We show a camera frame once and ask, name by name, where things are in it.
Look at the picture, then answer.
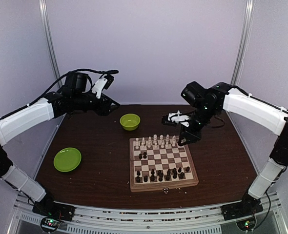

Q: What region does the wooden chess board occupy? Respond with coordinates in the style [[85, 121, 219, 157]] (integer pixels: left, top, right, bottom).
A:
[[129, 135, 199, 192]]

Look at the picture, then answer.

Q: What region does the right aluminium corner post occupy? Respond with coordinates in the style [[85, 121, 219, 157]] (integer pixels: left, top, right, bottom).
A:
[[231, 0, 255, 85]]

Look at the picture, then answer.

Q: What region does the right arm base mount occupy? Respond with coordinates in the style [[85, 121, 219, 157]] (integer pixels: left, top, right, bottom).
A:
[[221, 202, 264, 232]]

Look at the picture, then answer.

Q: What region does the left aluminium corner post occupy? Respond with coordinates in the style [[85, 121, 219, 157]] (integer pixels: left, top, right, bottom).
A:
[[39, 0, 60, 79]]

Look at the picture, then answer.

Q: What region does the aluminium corner post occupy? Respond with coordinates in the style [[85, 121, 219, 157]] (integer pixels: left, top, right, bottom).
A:
[[231, 0, 255, 85], [39, 0, 60, 79]]

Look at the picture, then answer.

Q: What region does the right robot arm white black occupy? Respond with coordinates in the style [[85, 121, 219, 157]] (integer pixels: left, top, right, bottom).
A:
[[175, 81, 288, 215]]

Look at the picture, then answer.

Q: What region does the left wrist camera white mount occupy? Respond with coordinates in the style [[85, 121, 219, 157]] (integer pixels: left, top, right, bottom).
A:
[[91, 74, 114, 99]]

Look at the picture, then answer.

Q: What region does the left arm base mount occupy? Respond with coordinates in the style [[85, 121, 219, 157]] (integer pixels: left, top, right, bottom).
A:
[[32, 203, 75, 233]]

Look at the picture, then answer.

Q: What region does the green plate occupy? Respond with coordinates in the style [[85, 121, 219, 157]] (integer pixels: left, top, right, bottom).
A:
[[53, 147, 82, 173]]

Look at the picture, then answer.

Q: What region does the green bowl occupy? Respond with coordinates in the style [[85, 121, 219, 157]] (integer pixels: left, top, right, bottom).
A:
[[120, 114, 141, 131]]

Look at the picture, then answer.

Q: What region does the aluminium front rail frame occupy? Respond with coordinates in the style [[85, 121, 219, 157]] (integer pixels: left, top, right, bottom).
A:
[[12, 191, 285, 234]]

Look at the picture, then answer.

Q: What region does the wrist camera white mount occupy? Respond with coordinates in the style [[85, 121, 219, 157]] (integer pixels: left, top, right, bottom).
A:
[[162, 111, 190, 127], [91, 74, 114, 99]]

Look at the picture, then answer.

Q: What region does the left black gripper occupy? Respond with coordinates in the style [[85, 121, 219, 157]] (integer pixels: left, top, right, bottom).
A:
[[72, 93, 120, 116]]

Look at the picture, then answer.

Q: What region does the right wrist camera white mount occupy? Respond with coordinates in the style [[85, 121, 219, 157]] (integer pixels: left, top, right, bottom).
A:
[[162, 111, 190, 127]]

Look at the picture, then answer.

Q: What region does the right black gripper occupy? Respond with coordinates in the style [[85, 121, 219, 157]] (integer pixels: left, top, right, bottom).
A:
[[177, 104, 217, 147]]

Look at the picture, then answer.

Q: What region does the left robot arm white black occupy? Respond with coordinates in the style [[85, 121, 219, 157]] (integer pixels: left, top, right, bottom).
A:
[[0, 69, 119, 216]]

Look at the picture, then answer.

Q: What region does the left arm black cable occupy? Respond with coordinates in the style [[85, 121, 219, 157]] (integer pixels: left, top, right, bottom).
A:
[[24, 69, 120, 108]]

